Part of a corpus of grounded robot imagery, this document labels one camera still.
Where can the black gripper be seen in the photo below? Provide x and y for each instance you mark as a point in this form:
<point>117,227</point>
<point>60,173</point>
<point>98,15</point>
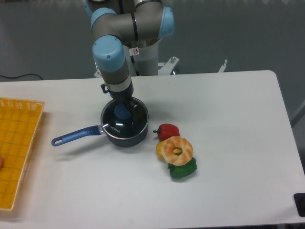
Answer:
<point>134,106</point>

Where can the glass lid blue knob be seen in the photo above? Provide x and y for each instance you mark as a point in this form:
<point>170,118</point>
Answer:
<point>114,120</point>

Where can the dark blue saucepan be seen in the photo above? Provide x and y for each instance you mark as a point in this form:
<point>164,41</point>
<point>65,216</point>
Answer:
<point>98,130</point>

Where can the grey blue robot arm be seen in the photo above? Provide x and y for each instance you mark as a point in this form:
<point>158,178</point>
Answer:
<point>126,35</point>

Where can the red toy bell pepper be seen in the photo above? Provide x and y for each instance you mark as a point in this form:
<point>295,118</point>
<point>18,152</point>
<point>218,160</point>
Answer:
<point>166,131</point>

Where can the yellow toy bell pepper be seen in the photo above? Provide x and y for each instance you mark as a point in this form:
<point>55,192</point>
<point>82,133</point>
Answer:
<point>158,150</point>

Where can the green toy bell pepper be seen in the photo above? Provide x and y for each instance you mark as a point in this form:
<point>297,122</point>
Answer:
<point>178,172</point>

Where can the orange plastic basket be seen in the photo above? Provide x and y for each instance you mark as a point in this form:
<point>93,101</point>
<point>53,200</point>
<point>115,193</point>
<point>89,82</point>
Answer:
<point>19,120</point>

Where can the black table corner fixture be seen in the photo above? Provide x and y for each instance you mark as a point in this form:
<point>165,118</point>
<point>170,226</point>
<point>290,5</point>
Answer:
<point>299,199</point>

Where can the white metal base frame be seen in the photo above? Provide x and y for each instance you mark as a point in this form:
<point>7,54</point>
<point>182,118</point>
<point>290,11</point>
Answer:
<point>164,68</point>

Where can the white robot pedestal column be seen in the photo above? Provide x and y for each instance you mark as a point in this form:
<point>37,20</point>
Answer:
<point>142,57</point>

